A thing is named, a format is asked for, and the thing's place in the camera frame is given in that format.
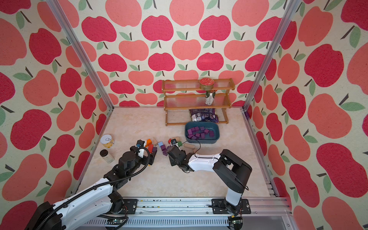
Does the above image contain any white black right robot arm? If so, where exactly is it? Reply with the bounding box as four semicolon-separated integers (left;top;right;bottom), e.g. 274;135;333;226
166;144;253;215

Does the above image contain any orange block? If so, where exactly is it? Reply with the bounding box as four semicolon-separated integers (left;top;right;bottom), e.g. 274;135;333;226
145;139;152;147

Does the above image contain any aluminium right corner post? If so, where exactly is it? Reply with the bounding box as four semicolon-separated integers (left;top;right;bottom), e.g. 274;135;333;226
242;0;301;113

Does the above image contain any teal storage bin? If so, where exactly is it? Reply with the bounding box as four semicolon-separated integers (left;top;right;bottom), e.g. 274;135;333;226
185;122;220;144

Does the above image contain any small green white bottle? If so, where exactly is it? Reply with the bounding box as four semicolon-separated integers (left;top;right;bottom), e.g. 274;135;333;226
205;90;216;105

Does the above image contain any yellow peach tin can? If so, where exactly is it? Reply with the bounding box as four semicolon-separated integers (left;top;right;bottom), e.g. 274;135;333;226
100;134;115;148

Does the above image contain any orange wooden shelf rack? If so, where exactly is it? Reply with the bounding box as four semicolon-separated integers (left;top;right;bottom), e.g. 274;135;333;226
162;79;235;126

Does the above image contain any tan wooden flat block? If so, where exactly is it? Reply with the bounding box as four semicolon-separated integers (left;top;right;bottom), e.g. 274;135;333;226
184;143;196;150

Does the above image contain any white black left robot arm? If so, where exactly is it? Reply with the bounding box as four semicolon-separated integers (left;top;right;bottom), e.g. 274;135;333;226
26;140;157;230

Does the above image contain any aluminium left corner post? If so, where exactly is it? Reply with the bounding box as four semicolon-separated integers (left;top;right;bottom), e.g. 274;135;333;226
46;0;114;111

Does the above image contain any glass jar black lid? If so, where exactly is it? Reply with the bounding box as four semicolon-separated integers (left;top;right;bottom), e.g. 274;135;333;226
100;149;115;163

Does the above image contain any purple snack bag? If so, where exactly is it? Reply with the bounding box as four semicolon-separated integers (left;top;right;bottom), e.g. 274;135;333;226
189;108;219;123

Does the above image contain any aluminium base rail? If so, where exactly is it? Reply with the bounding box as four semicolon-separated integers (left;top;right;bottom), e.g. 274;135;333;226
80;197;298;230

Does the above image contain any aluminium corner post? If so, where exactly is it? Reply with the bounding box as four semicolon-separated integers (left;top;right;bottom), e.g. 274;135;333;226
242;0;301;113
46;0;114;111

